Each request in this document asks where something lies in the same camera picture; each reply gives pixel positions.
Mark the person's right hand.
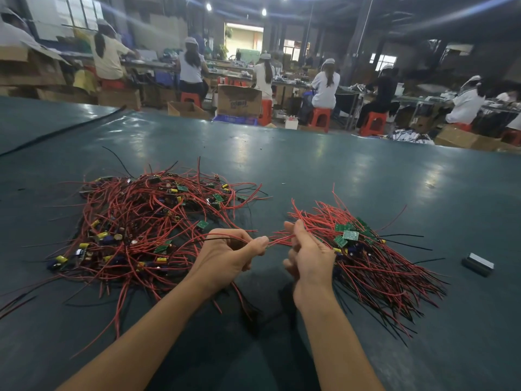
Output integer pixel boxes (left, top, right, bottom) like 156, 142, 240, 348
282, 219, 336, 313

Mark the grid window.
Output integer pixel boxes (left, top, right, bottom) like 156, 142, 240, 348
55, 0, 107, 29

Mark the pile of red-wired boards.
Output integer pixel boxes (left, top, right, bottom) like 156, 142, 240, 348
0, 157, 270, 355

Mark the blue plastic crate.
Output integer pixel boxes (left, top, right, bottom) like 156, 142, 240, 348
213, 115, 261, 126

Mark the yellow sack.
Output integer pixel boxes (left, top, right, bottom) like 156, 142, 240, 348
73, 71, 99, 94

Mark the red wire with yellow connector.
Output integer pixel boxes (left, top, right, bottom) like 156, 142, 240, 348
204, 230, 298, 251

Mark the small black grey block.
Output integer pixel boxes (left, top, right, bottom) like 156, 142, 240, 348
461, 252, 496, 278

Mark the dark green table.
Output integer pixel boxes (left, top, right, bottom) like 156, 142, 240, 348
0, 97, 521, 391

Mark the person's left forearm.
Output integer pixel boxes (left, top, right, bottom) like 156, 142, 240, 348
57, 282, 211, 391

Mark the large open cardboard box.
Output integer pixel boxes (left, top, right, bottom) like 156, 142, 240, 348
0, 46, 68, 86

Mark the sorted bundle of wired boards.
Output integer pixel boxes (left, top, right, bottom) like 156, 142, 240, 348
272, 187, 449, 339

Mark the person's right forearm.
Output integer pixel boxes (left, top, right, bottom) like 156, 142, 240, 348
295, 295, 385, 391

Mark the heap of black white items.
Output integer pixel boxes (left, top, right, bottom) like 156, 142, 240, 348
389, 128, 436, 145

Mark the person's left hand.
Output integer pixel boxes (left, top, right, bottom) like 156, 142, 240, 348
186, 228, 270, 300

